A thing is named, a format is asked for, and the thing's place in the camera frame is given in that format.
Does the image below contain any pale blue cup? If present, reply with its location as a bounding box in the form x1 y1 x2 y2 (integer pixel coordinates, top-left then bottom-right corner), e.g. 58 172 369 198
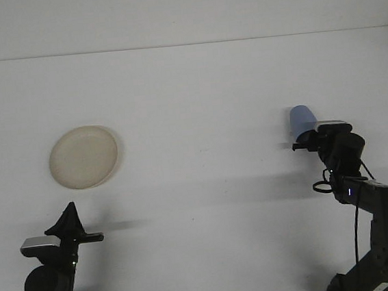
287 103 320 145

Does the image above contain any pale round plate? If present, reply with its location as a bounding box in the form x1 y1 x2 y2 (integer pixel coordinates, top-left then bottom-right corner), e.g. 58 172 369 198
44 122 127 194

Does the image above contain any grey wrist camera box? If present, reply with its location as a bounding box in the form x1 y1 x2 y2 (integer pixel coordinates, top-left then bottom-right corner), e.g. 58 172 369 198
19 234 62 258
315 116 354 136

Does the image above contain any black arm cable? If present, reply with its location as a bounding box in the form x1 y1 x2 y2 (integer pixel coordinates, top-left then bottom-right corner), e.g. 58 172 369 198
311 157 385 268

